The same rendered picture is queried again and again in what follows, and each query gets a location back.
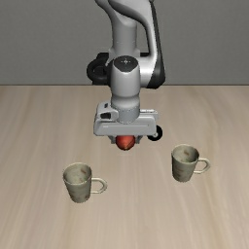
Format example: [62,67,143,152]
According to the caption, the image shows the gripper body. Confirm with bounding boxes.
[93,100,160,137]

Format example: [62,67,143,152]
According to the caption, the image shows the grey-green mug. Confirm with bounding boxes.
[170,143,212,184]
[62,161,109,204]

